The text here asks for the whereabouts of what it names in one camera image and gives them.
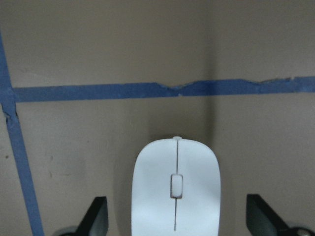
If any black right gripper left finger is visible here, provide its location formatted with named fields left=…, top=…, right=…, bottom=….
left=76, top=196, right=109, bottom=236

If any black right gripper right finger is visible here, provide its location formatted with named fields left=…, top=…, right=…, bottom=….
left=246, top=194, right=292, bottom=236

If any white computer mouse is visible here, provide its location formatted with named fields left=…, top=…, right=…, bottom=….
left=131, top=137, right=221, bottom=236

